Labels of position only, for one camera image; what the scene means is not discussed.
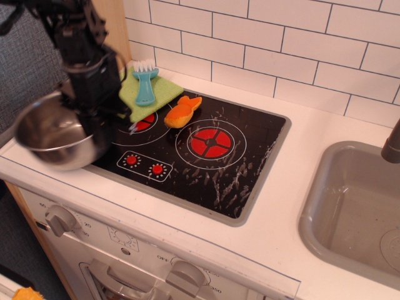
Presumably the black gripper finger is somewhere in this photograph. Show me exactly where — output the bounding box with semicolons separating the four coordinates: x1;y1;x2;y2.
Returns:
93;116;114;155
74;109;94;136

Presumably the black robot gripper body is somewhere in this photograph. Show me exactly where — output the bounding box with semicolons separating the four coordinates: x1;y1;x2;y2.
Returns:
57;57;131;118

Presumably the stainless steel pot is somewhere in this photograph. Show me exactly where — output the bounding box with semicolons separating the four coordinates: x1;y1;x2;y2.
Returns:
14;92;102;171

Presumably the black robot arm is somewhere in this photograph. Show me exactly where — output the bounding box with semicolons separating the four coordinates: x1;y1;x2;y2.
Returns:
1;1;132;152

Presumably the orange plush carrot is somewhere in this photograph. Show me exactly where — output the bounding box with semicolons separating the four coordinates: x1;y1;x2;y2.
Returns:
164;96;203;129

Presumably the left red stove knob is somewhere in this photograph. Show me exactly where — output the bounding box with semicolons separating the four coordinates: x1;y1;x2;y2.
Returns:
126;155;138;166

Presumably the red stove knob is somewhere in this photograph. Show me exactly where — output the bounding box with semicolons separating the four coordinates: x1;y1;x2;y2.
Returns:
151;164;164;176
126;155;138;166

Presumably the blue scrub brush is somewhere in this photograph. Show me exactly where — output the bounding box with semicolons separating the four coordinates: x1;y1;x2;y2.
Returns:
132;59;159;106

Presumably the right red stove knob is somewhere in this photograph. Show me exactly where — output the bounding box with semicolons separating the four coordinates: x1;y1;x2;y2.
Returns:
151;164;164;176

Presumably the green dish cloth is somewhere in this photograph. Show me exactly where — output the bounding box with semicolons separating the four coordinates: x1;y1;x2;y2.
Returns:
117;66;184;124

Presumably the grey timer knob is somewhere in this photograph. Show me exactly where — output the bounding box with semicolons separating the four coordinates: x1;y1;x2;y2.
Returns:
45;205;77;237

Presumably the black toy stovetop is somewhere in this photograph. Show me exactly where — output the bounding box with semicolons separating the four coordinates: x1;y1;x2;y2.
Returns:
87;96;291;227

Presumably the grey oven temperature knob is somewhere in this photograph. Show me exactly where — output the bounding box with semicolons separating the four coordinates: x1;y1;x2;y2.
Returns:
166;261;206;298

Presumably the orange object on floor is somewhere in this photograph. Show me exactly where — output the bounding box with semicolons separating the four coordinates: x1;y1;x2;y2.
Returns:
12;287;44;300

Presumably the grey sink basin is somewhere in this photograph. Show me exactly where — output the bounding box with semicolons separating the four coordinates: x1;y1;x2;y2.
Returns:
299;141;399;289

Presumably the grey faucet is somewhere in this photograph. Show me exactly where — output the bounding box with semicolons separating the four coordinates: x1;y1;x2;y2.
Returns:
381;119;400;164

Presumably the wooden side post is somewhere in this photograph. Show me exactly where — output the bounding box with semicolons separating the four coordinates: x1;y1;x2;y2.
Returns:
92;0;131;71

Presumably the grey oven door handle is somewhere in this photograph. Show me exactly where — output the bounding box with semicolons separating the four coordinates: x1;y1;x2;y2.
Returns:
87;259;173;299

